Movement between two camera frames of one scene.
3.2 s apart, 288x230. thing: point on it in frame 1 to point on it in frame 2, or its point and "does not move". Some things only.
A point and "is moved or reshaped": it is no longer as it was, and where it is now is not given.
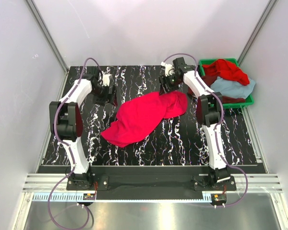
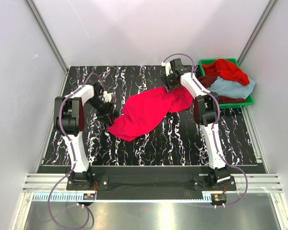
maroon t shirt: [207, 83] does not move
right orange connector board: [218, 198] does not move
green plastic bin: [249, 100] does not move
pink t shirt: [138, 116] is moved or reshaped
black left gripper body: [105, 95] to [108, 112]
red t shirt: [227, 70] does not move
